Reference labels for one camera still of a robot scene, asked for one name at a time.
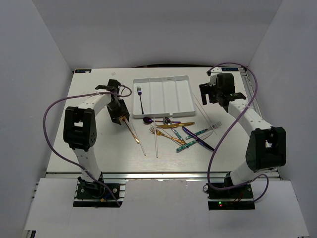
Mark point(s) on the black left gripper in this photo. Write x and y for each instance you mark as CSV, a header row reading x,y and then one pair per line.
x,y
122,112

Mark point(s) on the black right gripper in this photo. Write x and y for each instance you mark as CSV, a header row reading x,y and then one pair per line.
x,y
205,89

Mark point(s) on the gold spoon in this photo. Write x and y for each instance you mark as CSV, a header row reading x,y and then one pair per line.
x,y
132,133

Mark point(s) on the purple iridescent fork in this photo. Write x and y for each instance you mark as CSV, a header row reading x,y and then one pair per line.
x,y
139,92

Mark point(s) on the gold fork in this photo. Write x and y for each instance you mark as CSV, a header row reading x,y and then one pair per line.
x,y
159,133

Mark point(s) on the green handled silver fork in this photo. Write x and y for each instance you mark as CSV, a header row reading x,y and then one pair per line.
x,y
215,126

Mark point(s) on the green handled silver knife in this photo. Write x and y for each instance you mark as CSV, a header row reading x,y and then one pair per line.
x,y
187,145

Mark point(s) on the green handled silver spoon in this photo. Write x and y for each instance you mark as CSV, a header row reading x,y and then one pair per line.
x,y
167,121

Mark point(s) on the purple iridescent knife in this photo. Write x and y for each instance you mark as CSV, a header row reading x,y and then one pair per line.
x,y
199,140

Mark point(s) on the gold knife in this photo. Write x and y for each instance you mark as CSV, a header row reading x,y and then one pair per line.
x,y
175,125

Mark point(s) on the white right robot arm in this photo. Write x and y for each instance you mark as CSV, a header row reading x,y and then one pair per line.
x,y
266,148

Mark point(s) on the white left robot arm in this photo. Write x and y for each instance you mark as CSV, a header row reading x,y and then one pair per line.
x,y
80,130

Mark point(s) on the purple iridescent spoon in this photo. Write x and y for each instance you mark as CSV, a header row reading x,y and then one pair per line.
x,y
148,120

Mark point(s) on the blue right corner label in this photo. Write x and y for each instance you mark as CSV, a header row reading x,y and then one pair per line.
x,y
229,69

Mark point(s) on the blue corner label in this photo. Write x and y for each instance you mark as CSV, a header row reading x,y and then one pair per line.
x,y
229,69
82,71

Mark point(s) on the white divided utensil tray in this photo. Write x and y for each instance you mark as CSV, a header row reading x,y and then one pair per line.
x,y
164,97

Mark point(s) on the blue left corner label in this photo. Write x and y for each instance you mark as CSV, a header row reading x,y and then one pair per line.
x,y
82,71

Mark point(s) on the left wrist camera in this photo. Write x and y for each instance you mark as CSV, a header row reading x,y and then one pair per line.
x,y
114,86

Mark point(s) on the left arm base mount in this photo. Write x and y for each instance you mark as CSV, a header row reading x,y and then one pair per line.
x,y
94,195

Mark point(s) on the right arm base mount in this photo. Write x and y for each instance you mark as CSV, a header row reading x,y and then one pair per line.
x,y
235,199

